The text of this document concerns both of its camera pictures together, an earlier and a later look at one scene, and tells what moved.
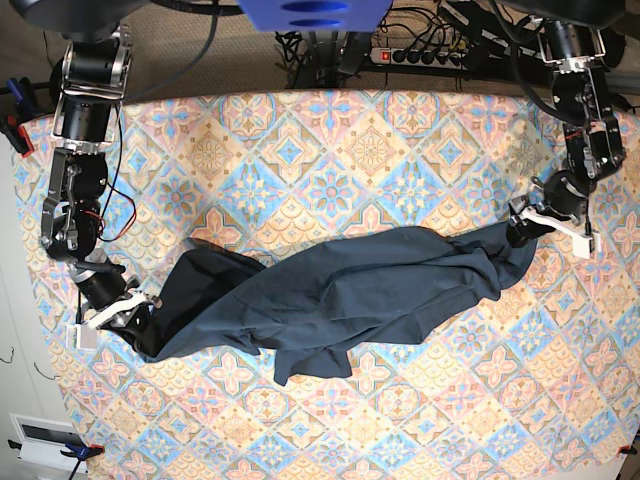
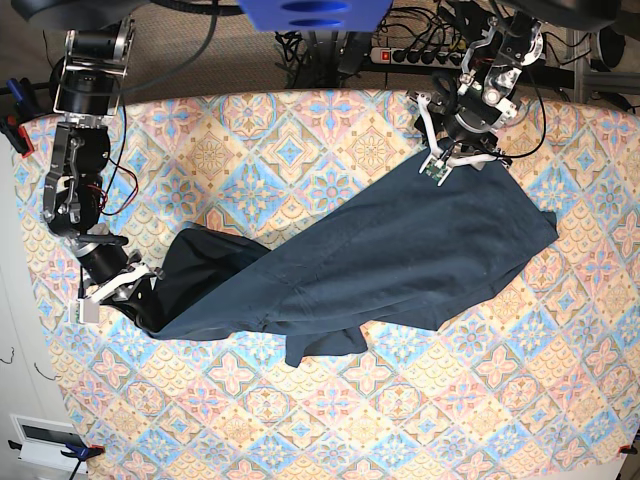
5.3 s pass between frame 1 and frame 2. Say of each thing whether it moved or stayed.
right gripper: moved
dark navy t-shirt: moved
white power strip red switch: stayed
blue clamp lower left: stayed
